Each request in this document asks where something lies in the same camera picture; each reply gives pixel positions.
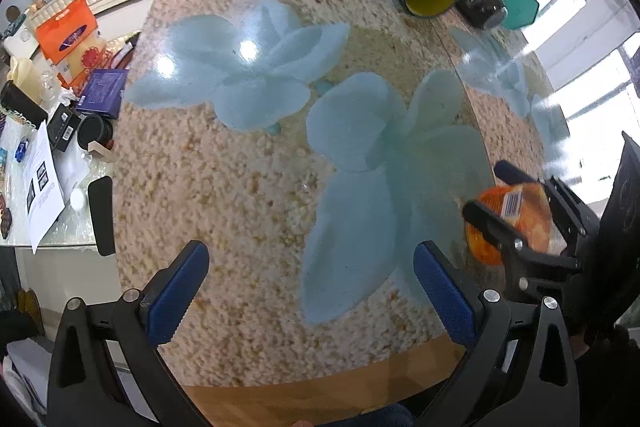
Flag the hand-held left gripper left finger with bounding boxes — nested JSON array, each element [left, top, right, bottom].
[[47, 240, 211, 427]]

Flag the beige bag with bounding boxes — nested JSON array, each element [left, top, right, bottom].
[[7, 56, 53, 100]]

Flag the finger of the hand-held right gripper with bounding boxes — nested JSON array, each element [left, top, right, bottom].
[[493, 160, 602, 260], [461, 200, 585, 305]]

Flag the orange plastic packet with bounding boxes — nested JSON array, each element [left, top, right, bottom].
[[465, 183, 568, 267]]

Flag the orange paper bag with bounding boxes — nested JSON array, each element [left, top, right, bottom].
[[35, 0, 110, 88]]

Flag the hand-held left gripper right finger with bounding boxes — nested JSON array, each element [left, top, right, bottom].
[[413, 240, 582, 427]]

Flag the small black box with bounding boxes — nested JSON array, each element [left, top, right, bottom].
[[50, 103, 85, 152]]

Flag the long black case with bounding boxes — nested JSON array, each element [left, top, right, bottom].
[[0, 80, 49, 128]]

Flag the black phone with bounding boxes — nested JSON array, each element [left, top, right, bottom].
[[88, 176, 117, 257]]

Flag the purple box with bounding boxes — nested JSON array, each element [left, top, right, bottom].
[[76, 68, 130, 118]]

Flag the white printed paper sheets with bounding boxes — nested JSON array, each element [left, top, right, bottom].
[[22, 119, 67, 254]]

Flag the black round jar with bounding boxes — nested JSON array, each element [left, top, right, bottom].
[[76, 114, 116, 149]]

